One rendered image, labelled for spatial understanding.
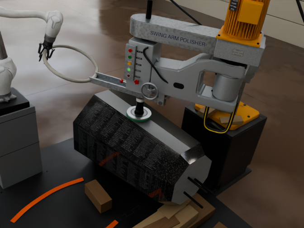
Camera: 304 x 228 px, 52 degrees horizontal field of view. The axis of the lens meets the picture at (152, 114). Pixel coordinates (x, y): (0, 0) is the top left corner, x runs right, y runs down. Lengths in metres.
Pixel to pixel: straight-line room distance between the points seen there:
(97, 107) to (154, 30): 1.04
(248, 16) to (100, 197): 1.95
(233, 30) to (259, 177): 2.04
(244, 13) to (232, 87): 0.54
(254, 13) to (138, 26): 0.78
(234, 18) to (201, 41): 0.25
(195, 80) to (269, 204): 1.70
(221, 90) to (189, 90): 0.23
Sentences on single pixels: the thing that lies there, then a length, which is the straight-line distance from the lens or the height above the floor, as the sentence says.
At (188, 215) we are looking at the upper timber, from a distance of 2.81.
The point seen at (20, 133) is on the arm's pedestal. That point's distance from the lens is 3.01.
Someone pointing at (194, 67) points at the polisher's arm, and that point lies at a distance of 2.24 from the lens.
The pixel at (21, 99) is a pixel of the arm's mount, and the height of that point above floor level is 0.85.
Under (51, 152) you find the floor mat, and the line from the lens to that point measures 3.61.
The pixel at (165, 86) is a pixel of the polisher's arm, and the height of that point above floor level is 1.24.
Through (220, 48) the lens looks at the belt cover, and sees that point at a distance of 2.14.
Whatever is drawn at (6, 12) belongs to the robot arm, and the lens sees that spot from 2.72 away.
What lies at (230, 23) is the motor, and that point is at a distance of 2.11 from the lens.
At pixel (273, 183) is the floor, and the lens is 3.73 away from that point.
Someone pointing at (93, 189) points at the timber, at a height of 0.14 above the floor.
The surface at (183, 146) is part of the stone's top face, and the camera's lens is 2.47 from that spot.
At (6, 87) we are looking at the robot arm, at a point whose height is 0.98.
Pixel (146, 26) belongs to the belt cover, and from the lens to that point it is 2.25.
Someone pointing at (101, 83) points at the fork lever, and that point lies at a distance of 2.64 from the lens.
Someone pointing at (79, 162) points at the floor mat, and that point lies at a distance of 3.46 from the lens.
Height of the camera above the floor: 2.34
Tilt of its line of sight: 33 degrees down
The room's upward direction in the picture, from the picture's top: 7 degrees clockwise
